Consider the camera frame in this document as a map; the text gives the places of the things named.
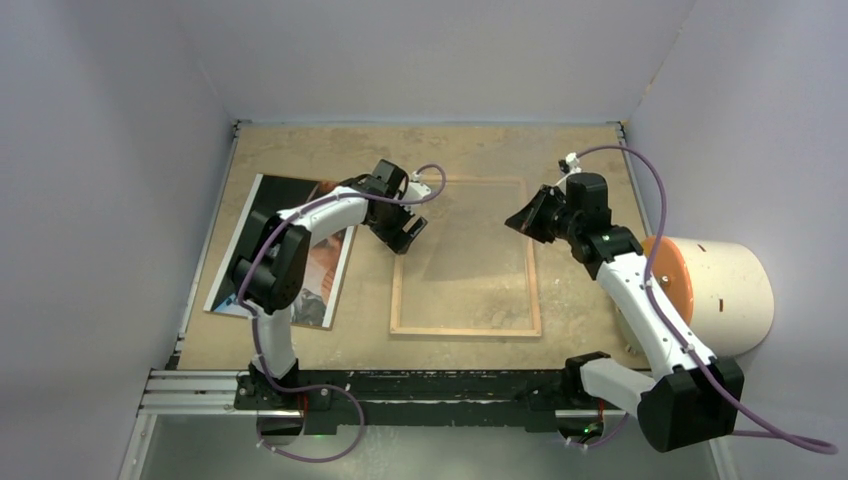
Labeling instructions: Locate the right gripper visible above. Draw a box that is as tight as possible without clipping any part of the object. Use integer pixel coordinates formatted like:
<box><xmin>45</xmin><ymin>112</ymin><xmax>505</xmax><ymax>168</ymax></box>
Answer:
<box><xmin>505</xmin><ymin>186</ymin><xmax>581</xmax><ymax>245</ymax></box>

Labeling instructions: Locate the wooden picture frame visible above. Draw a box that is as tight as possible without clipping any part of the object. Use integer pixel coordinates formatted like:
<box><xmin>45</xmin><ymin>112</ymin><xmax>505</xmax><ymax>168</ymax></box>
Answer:
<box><xmin>388</xmin><ymin>173</ymin><xmax>543</xmax><ymax>339</ymax></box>

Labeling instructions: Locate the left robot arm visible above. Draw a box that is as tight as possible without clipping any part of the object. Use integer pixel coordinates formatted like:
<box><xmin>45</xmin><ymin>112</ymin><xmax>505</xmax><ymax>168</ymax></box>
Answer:
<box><xmin>227</xmin><ymin>160</ymin><xmax>446</xmax><ymax>409</ymax></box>

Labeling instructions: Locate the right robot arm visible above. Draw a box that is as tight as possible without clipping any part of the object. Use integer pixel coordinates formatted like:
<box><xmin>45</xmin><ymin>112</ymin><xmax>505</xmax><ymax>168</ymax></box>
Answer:
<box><xmin>505</xmin><ymin>173</ymin><xmax>744</xmax><ymax>452</ymax></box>

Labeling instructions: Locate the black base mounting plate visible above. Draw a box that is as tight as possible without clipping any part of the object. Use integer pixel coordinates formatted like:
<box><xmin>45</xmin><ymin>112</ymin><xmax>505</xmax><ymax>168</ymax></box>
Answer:
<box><xmin>233</xmin><ymin>369</ymin><xmax>627</xmax><ymax>437</ymax></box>

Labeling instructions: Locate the white cylinder with orange face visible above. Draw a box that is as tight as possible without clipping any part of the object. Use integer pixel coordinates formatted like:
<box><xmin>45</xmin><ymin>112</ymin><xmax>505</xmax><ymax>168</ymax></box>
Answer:
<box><xmin>641</xmin><ymin>236</ymin><xmax>775</xmax><ymax>357</ymax></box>

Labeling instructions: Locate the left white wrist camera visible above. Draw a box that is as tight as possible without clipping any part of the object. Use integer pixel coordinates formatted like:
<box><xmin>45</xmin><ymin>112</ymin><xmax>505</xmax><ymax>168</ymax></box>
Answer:
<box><xmin>398</xmin><ymin>172</ymin><xmax>432</xmax><ymax>206</ymax></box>

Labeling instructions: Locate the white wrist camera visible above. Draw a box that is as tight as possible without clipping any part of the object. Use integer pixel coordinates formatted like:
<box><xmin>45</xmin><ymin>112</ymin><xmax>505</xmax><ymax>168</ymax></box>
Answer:
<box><xmin>398</xmin><ymin>172</ymin><xmax>432</xmax><ymax>206</ymax></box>
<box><xmin>558</xmin><ymin>152</ymin><xmax>582</xmax><ymax>179</ymax></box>

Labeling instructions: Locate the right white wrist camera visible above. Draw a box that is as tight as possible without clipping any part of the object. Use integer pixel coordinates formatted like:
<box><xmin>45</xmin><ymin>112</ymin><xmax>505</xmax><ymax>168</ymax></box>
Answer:
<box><xmin>558</xmin><ymin>152</ymin><xmax>582</xmax><ymax>179</ymax></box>

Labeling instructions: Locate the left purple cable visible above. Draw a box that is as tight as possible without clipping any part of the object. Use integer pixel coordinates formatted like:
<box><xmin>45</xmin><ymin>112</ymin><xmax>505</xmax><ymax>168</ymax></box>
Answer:
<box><xmin>235</xmin><ymin>163</ymin><xmax>447</xmax><ymax>463</ymax></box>

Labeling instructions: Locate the aluminium rail frame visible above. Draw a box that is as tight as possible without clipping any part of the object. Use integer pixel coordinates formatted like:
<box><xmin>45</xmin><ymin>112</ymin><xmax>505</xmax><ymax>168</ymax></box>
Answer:
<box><xmin>120</xmin><ymin>371</ymin><xmax>739</xmax><ymax>479</ymax></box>

